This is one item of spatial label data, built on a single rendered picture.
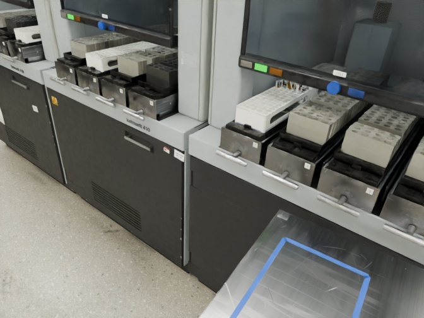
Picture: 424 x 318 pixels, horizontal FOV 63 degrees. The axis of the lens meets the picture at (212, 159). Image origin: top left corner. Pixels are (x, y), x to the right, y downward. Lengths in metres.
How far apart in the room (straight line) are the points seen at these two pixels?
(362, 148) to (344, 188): 0.11
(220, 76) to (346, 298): 0.71
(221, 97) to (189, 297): 0.86
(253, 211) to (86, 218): 1.10
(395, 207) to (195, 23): 0.72
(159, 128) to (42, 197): 1.13
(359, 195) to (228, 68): 0.50
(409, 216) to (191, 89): 0.71
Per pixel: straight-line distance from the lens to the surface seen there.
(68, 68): 1.53
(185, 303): 1.53
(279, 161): 0.92
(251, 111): 0.96
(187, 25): 1.11
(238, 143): 0.97
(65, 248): 1.81
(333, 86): 0.86
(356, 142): 0.91
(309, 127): 0.93
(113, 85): 1.31
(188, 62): 1.13
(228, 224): 1.16
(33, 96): 1.91
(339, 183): 0.88
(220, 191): 1.10
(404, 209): 0.86
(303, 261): 0.60
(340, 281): 0.60
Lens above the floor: 1.25
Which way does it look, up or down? 32 degrees down
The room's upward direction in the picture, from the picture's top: 3 degrees clockwise
